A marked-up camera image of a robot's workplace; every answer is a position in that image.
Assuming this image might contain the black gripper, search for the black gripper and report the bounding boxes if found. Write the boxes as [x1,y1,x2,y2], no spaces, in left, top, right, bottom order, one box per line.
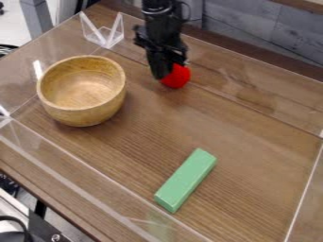
[133,7,188,79]

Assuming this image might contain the red plush fruit green leaf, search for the red plush fruit green leaf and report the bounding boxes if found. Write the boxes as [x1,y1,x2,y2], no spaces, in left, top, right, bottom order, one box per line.
[160,63,190,89]

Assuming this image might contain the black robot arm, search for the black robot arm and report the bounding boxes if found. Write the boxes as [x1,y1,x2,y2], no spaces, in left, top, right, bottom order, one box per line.
[132,0,189,80]

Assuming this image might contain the light wooden bowl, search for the light wooden bowl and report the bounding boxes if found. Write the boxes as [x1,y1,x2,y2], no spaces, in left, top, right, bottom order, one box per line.
[36,55,126,127]

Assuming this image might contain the green rectangular block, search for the green rectangular block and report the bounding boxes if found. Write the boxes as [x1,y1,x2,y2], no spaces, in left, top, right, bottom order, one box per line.
[153,148,217,214]

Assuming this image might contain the black device with screw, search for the black device with screw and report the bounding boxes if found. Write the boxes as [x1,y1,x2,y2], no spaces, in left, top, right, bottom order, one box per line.
[28,212,72,242]

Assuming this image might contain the clear acrylic corner bracket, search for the clear acrylic corner bracket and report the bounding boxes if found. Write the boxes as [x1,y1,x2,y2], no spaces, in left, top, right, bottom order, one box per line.
[80,11,124,49]

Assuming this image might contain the grey table leg post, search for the grey table leg post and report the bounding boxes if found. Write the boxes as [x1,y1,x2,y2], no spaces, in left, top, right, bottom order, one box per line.
[18,0,53,39]

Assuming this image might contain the clear acrylic front wall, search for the clear acrylic front wall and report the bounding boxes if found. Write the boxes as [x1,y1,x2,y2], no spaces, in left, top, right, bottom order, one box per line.
[0,106,210,242]

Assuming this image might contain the black cable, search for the black cable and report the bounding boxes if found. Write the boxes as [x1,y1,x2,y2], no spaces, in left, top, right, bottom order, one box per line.
[0,215,33,242]

